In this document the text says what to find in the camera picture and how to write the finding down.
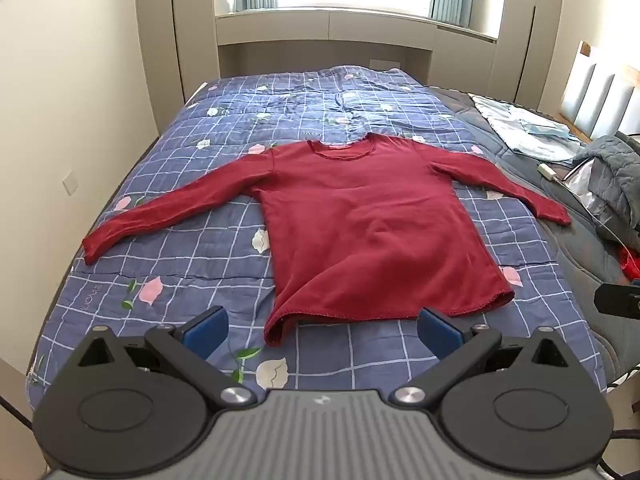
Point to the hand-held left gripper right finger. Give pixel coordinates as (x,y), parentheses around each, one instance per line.
(437,332)

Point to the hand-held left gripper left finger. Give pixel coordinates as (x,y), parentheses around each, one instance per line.
(206,332)

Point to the red long-sleeve shirt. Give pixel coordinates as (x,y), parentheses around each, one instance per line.
(370,230)

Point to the red cloth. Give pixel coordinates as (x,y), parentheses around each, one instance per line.
(631,262)

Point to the blue floral checked quilt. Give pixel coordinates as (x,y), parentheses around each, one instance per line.
(200,240)

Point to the grey quilted blanket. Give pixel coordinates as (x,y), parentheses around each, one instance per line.
(615,165)

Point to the light blue patterned cloth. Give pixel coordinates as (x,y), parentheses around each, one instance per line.
(520,130)

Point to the padded grey headboard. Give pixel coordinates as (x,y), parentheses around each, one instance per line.
(600,95)

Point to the beige wardrobe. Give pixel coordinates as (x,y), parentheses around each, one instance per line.
(530,35)
(160,35)

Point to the white wall socket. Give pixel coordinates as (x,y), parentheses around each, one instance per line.
(71,182)

